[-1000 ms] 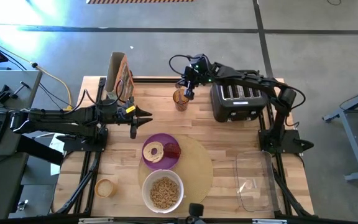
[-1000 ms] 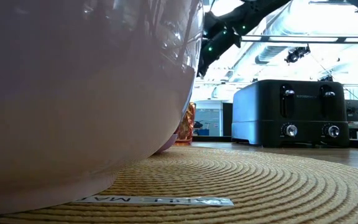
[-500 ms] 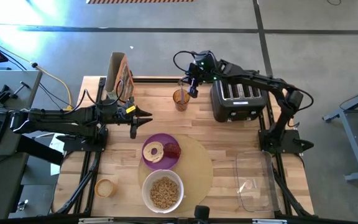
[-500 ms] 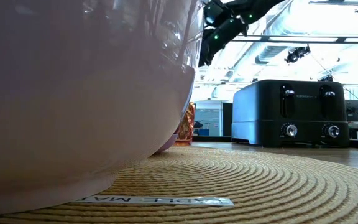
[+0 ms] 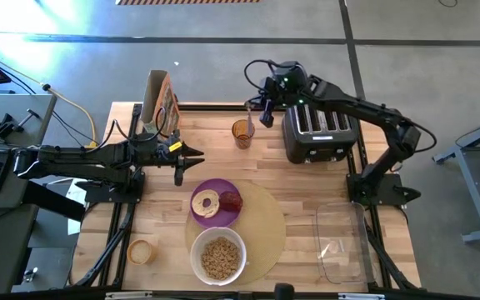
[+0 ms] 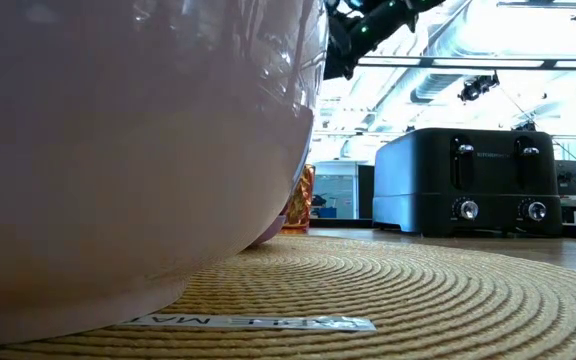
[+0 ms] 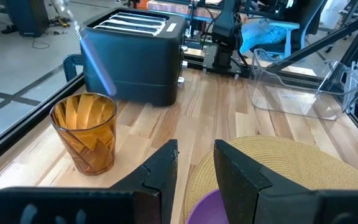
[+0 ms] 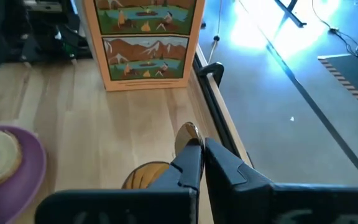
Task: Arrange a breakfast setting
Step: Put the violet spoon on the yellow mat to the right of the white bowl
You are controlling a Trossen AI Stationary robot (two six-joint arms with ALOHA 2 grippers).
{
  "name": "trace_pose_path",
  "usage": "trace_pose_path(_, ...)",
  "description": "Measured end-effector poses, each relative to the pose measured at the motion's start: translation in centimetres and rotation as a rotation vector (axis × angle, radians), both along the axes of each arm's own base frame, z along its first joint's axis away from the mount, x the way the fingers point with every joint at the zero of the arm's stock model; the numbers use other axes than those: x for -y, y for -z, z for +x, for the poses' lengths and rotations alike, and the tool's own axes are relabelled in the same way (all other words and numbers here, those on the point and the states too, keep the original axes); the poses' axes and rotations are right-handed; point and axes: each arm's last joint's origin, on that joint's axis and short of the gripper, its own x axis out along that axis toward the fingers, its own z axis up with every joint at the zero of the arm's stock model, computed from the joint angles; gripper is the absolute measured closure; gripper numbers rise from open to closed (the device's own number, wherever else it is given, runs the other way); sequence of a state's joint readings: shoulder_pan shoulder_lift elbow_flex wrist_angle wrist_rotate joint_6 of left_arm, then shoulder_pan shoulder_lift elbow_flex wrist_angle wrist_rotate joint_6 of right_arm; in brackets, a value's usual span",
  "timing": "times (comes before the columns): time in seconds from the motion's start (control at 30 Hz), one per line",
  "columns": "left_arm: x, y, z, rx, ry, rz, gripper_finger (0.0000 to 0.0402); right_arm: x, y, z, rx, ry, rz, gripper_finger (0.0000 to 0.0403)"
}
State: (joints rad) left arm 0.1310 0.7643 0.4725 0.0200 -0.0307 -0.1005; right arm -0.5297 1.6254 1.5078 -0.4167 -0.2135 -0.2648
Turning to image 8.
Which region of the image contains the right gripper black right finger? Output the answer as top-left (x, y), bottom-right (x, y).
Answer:
top-left (204, 138), bottom-right (358, 224)

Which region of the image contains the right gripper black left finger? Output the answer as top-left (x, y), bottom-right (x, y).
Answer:
top-left (34, 139), bottom-right (204, 224)

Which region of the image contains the spoon with lilac handle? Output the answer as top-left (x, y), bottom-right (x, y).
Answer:
top-left (174, 121), bottom-right (204, 156)

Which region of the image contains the bagel half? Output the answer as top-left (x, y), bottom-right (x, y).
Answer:
top-left (0, 129), bottom-right (24, 187)

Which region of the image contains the orange cereal box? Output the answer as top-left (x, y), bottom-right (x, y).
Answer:
top-left (82, 0), bottom-right (206, 92)

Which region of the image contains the amber faceted glass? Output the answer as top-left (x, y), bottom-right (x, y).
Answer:
top-left (121, 161), bottom-right (171, 190)

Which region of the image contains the purple plate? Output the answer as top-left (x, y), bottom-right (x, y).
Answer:
top-left (0, 125), bottom-right (47, 224)

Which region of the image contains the hazard striped floor mat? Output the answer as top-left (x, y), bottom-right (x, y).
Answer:
top-left (317, 54), bottom-right (358, 118)

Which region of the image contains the black aluminium table frame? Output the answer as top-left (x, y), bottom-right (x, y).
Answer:
top-left (192, 43), bottom-right (256, 170)

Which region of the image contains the black floor cable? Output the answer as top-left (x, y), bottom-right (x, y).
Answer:
top-left (311, 0), bottom-right (358, 72)

